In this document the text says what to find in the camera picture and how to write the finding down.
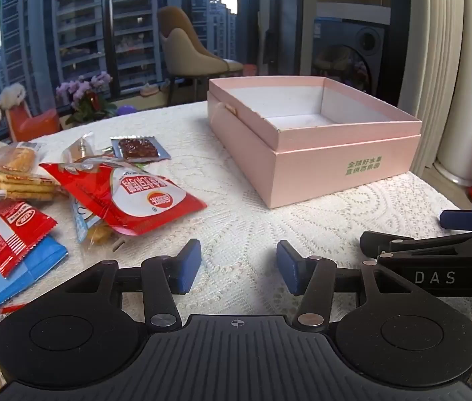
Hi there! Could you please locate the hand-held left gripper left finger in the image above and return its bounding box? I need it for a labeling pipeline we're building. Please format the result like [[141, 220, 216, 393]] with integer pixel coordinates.
[[64, 239, 202, 329]]

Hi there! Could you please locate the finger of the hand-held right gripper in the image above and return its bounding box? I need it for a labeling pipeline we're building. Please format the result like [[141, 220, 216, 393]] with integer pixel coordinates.
[[360, 231, 416, 260], [440, 206, 472, 231]]

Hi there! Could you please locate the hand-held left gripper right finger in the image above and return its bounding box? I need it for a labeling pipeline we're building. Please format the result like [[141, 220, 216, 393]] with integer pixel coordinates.
[[277, 241, 422, 330]]

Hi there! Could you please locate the pink cardboard box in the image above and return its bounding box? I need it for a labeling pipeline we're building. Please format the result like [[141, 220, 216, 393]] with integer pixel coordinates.
[[207, 76, 423, 210]]

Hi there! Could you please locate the large blue snack packet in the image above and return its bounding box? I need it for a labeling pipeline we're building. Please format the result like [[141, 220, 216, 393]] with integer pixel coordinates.
[[0, 234, 68, 317]]

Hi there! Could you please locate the small red snack packet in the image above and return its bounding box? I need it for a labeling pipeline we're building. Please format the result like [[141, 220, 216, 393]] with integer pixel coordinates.
[[0, 198, 58, 278]]

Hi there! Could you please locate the large red snack packet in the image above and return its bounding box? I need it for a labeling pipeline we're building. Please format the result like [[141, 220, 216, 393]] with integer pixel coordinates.
[[39, 162, 208, 236]]

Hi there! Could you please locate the pale blue clear snack packet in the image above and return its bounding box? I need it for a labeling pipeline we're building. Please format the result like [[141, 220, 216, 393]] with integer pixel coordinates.
[[71, 198, 128, 251]]

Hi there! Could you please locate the brown snack packet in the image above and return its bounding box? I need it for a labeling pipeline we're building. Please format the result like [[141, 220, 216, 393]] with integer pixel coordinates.
[[110, 136, 172, 163]]

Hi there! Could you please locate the white standing air conditioner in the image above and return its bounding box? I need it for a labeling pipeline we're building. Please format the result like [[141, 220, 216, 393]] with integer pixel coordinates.
[[399, 0, 472, 184]]

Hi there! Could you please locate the small orange candy packet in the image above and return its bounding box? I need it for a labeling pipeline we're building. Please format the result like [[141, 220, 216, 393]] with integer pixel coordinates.
[[61, 131, 95, 163]]

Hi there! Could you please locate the dark washing machine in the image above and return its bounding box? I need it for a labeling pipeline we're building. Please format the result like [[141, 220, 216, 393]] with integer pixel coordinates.
[[311, 17, 389, 95]]

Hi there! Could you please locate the clear cracker packet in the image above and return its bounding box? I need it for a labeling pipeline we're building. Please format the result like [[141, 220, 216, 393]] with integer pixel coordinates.
[[0, 169, 69, 203]]

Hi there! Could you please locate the purple orchid in white pot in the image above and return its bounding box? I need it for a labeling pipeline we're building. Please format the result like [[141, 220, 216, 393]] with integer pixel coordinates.
[[55, 71, 119, 125]]

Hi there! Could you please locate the clear bread bun packet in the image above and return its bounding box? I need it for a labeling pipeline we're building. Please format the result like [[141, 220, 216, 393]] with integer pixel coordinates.
[[0, 142, 46, 176]]

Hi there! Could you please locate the beige chair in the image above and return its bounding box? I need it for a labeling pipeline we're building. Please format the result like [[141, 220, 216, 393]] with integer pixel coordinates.
[[156, 6, 245, 107]]

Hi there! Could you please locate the orange plastic stool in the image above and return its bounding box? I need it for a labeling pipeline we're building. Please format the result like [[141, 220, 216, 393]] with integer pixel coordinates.
[[5, 102, 61, 143]]

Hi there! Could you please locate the dark framed glass door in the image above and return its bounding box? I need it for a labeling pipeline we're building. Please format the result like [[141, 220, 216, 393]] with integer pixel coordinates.
[[266, 0, 305, 79]]

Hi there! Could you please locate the white plush toy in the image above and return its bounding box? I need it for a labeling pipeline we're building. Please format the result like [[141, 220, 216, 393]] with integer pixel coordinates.
[[0, 83, 27, 109]]

